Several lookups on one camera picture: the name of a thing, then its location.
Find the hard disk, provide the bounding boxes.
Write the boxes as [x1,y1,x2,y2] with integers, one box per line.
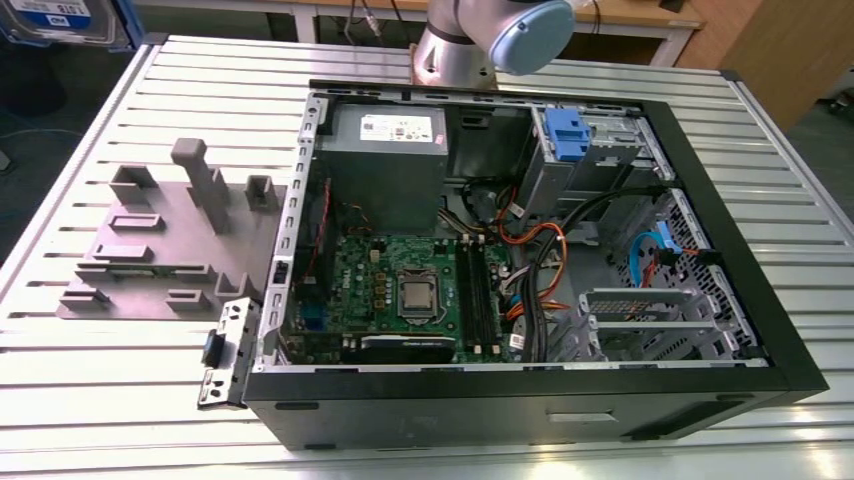
[0,0,139,51]

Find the metal disk bay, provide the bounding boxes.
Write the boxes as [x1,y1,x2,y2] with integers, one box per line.
[577,287,742,364]

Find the CPU socket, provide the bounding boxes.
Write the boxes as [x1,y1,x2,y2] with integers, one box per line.
[393,268,450,325]

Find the silver CPU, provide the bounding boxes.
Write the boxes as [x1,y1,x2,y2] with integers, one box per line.
[399,282,439,309]

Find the green motherboard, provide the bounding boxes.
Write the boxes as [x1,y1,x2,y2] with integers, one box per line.
[279,233,529,366]

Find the grey power supply unit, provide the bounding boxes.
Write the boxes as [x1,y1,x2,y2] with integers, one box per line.
[314,102,450,236]

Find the black RAM slot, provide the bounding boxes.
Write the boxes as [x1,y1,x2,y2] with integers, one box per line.
[471,235,503,354]
[457,235,485,353]

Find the black graphics card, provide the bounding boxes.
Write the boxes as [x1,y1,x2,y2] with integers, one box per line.
[337,330,461,365]

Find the metal optical drive cage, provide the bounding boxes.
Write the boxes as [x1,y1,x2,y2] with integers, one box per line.
[518,103,674,221]

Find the blue plastic drive latch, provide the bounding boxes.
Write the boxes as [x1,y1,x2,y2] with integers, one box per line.
[542,107,593,164]

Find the black open PC case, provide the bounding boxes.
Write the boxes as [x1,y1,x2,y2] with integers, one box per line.
[241,77,830,451]

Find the grey parts rack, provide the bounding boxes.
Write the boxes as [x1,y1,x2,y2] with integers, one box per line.
[56,137,290,321]

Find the black blue video connector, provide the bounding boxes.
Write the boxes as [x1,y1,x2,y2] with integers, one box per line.
[201,329,227,369]

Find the green RAM stick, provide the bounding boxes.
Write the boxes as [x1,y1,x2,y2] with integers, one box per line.
[104,265,180,278]

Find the wooden cabinet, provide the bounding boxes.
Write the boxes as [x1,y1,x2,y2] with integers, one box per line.
[673,0,854,132]

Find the black chair wheel base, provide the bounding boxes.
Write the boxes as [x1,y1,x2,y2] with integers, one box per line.
[817,92,854,116]

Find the orange wire bundle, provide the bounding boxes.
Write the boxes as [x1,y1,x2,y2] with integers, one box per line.
[498,219,574,324]

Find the black cable bundle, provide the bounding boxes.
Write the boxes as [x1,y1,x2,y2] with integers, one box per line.
[517,183,673,362]

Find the blue data wire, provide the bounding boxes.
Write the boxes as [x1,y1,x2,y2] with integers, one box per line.
[626,222,696,291]

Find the metal card retention bracket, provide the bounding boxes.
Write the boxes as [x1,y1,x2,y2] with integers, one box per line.
[195,295,263,410]

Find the orange black power wire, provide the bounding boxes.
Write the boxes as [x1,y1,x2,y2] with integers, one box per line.
[653,247,710,271]

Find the wooden desk white frame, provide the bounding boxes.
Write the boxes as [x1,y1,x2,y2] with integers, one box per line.
[266,0,709,69]

